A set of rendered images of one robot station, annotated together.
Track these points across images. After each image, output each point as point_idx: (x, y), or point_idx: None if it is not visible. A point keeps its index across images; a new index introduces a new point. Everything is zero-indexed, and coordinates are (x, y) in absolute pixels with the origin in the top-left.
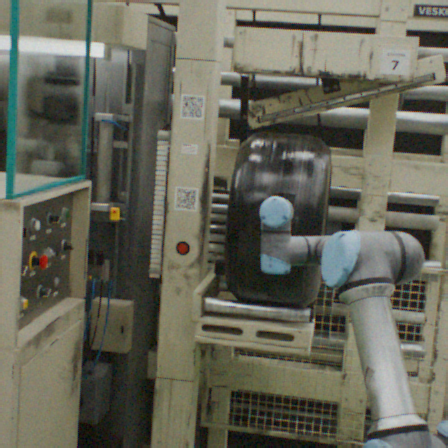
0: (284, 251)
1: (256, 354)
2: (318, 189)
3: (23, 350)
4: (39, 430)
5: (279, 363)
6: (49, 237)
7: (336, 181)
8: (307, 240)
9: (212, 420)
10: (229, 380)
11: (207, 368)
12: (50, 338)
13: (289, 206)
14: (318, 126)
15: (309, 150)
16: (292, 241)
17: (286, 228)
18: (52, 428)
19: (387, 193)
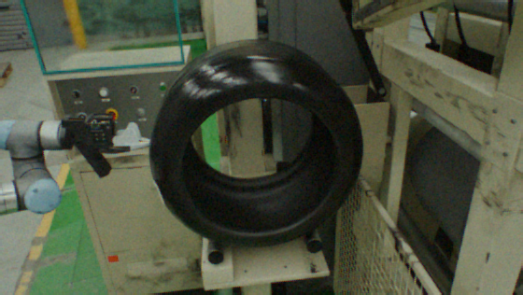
0: (13, 175)
1: (352, 266)
2: (163, 126)
3: (81, 163)
4: (125, 212)
5: (409, 294)
6: (138, 102)
7: (460, 121)
8: (22, 175)
9: (371, 294)
10: (378, 273)
11: (335, 249)
12: (128, 164)
13: (6, 133)
14: None
15: (192, 74)
16: (19, 169)
17: (10, 154)
18: (149, 216)
19: (508, 171)
